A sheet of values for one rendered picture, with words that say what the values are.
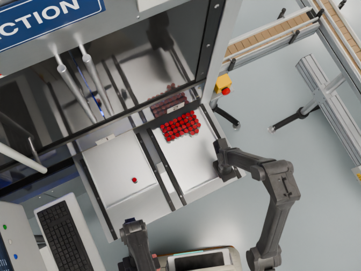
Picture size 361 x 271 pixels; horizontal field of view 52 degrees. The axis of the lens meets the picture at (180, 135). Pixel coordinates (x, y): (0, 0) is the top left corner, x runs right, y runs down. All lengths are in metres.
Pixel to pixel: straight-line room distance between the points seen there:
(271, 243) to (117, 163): 0.82
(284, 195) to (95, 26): 0.68
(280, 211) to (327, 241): 1.70
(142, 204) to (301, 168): 1.42
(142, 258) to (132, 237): 0.09
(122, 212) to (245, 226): 1.15
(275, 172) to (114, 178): 0.87
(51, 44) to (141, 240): 0.64
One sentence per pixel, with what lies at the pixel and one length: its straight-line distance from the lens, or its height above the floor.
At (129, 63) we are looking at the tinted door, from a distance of 1.13.
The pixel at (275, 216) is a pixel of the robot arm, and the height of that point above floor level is 1.49.
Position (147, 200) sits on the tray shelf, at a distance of 1.74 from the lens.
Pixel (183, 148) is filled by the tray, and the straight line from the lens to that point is 1.77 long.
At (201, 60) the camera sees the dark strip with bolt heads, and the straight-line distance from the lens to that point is 1.35.
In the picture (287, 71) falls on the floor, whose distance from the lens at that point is 3.02.
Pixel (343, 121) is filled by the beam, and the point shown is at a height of 0.54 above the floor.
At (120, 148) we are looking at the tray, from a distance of 1.79.
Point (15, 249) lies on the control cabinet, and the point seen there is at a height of 1.08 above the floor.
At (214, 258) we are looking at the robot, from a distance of 1.59.
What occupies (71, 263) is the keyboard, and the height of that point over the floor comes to 0.83.
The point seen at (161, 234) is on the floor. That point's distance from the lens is 2.61.
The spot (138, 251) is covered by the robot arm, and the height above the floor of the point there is 1.44.
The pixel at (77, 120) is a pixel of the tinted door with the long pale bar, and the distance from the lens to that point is 1.36.
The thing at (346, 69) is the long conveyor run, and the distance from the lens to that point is 2.10.
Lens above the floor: 2.61
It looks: 75 degrees down
